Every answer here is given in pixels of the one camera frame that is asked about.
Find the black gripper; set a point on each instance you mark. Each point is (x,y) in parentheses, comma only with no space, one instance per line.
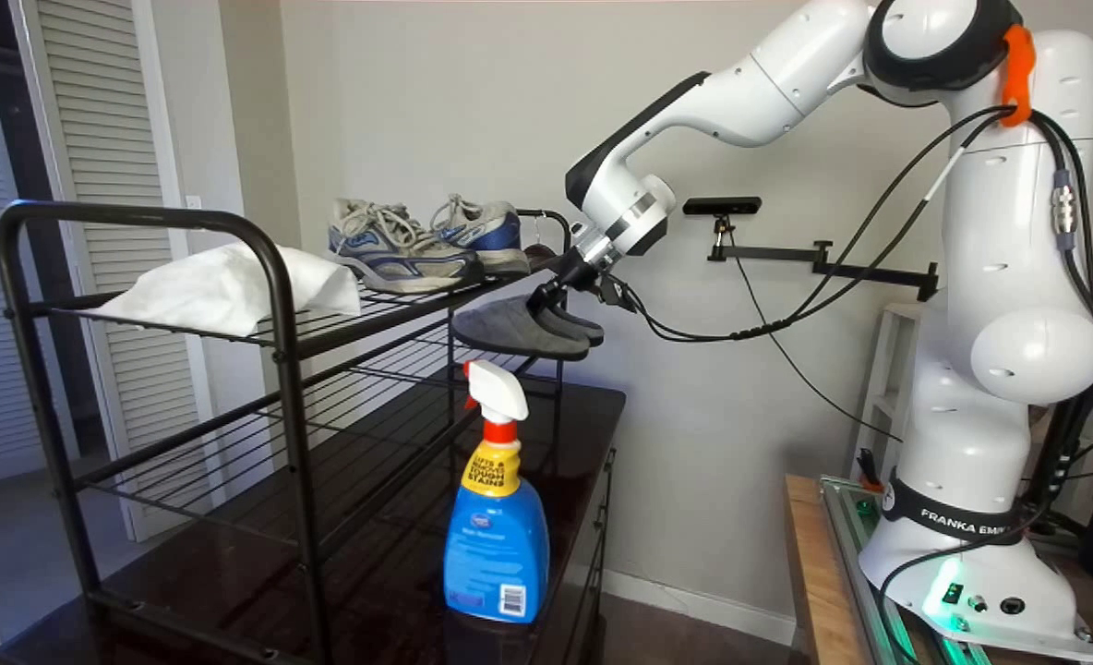
(568,271)

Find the grey slipper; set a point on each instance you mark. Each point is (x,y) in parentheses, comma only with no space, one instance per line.
(568,327)
(508,327)

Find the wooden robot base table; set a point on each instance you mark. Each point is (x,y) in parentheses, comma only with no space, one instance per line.
(830,616)

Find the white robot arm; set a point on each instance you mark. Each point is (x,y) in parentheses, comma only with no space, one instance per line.
(1011,320)

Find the white cloth on rack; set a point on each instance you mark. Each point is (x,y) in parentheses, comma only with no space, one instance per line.
(224,291)

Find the black metal shoe rack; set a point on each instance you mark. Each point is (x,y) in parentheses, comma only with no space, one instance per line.
(328,375)

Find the grey blue sneaker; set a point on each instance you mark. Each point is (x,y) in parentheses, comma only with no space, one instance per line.
(388,248)

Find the blue spray bottle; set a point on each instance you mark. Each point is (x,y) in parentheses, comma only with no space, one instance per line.
(497,558)

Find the white louvered closet door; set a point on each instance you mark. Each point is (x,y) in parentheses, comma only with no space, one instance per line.
(103,143)

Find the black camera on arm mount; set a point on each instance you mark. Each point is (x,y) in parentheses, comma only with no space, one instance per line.
(729,210)

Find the orange cable clip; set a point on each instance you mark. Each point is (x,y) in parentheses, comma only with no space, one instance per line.
(1017,75)

